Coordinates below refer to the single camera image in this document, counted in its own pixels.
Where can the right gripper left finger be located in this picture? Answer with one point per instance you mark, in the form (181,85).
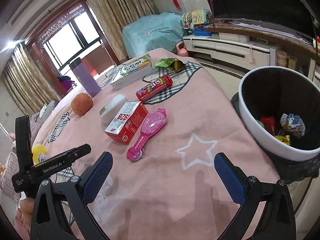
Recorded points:
(49,220)

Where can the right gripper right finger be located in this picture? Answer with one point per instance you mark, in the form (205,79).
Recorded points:
(277,220)

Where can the yellow snack wrapper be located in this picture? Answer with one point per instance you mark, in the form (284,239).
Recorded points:
(284,139)

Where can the red white milk carton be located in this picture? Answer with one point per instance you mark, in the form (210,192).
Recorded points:
(126,122)

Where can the white paper cup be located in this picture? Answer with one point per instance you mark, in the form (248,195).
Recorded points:
(109,111)

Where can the silver blue wrapper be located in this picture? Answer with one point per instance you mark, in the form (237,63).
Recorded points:
(293,124)

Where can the red orange snack packet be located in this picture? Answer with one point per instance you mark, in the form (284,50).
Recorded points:
(269,124)

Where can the pink blanket table cover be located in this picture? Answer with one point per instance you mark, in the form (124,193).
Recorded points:
(173,191)

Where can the red candy tube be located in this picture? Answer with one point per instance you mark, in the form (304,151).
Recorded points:
(152,89)

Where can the white round trash bin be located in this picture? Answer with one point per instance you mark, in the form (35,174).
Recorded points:
(271,92)

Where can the black trash bag liner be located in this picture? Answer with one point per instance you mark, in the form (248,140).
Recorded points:
(290,170)

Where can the person left hand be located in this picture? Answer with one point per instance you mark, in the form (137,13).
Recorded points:
(26,207)

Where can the yellow plastic cup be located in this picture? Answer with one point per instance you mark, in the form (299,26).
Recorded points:
(39,153)

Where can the orange fruit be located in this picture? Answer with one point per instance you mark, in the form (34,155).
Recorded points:
(81,104)

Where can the pink hairbrush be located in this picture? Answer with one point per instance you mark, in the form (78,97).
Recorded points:
(152,124)

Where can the beige left curtain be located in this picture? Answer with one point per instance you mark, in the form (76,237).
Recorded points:
(25,83)

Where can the beige curtain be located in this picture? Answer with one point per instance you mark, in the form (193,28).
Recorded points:
(114,15)
(25,83)

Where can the purple water bottle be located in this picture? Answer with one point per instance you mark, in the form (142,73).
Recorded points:
(84,77)

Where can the stack of children books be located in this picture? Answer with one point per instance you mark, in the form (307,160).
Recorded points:
(132,71)

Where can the green gold snack bag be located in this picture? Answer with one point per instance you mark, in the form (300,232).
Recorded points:
(175,64)

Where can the white tv cabinet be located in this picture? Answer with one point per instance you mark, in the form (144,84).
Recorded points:
(238,54)

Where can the pink kettlebell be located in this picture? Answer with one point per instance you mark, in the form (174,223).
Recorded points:
(181,49)

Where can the teal covered furniture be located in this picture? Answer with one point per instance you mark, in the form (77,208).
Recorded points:
(150,32)

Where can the beige right curtain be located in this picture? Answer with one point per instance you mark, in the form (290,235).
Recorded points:
(114,15)

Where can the colourful toy cash register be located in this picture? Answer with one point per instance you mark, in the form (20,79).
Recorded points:
(194,22)

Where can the black flat television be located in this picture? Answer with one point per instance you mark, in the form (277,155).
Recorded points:
(299,15)

